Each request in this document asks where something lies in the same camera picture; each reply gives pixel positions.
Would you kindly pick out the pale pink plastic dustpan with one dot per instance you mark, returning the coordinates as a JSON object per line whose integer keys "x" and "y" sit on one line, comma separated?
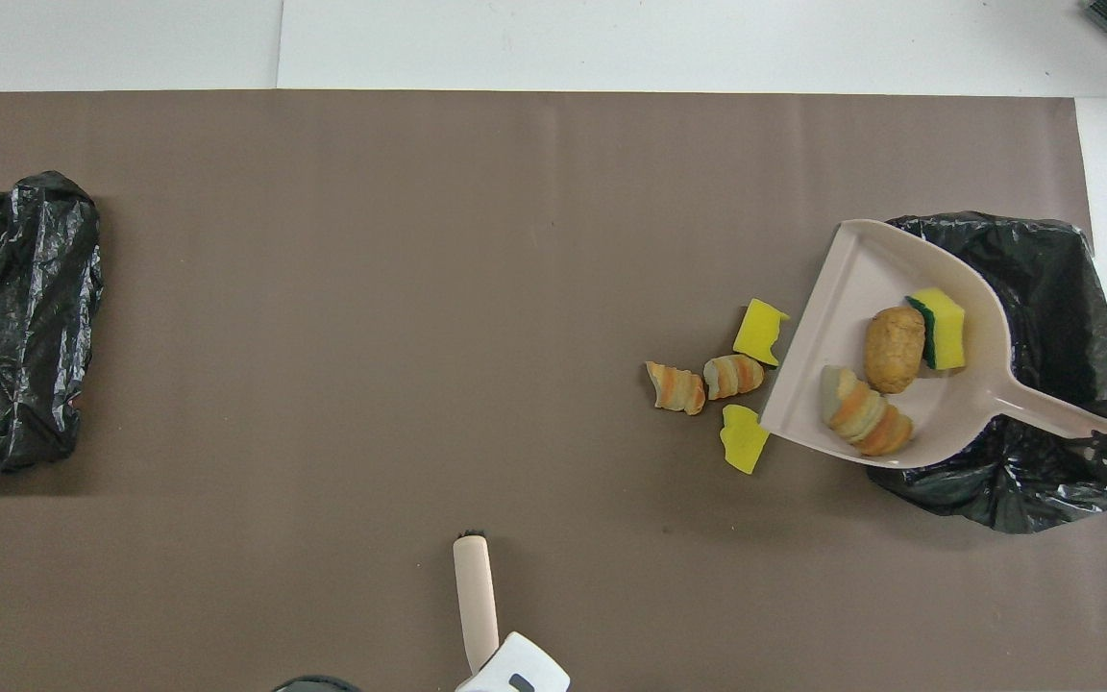
{"x": 861, "y": 288}

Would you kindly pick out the orange striped croissant piece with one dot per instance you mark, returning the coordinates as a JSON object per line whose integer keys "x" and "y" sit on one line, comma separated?
{"x": 866, "y": 413}
{"x": 733, "y": 376}
{"x": 676, "y": 388}

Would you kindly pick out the open bin lined black bag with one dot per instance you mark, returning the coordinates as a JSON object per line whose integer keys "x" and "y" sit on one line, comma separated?
{"x": 1053, "y": 308}

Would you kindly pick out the brown table mat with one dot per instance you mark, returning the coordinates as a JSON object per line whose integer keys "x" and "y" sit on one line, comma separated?
{"x": 419, "y": 288}

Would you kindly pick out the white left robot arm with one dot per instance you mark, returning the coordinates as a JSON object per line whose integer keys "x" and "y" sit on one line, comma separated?
{"x": 525, "y": 668}

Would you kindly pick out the bin wrapped in black bag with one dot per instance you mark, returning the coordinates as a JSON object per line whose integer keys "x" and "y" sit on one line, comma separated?
{"x": 15, "y": 327}

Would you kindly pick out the brown bread bun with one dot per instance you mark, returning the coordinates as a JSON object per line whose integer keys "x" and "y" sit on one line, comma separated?
{"x": 895, "y": 351}

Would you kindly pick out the yellow sponge piece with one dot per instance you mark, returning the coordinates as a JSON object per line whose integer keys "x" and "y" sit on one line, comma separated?
{"x": 758, "y": 332}
{"x": 946, "y": 332}
{"x": 741, "y": 447}

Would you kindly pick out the beige hand brush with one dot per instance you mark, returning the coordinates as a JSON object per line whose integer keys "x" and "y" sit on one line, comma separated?
{"x": 475, "y": 596}

